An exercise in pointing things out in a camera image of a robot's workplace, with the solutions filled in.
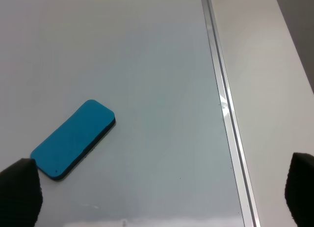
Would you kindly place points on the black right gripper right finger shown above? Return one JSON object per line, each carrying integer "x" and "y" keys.
{"x": 299, "y": 189}

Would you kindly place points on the blue whiteboard eraser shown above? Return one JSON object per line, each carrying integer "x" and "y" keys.
{"x": 60, "y": 152}

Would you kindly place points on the whiteboard with aluminium frame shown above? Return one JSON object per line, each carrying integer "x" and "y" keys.
{"x": 173, "y": 157}

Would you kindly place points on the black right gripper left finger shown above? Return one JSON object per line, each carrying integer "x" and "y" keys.
{"x": 20, "y": 194}

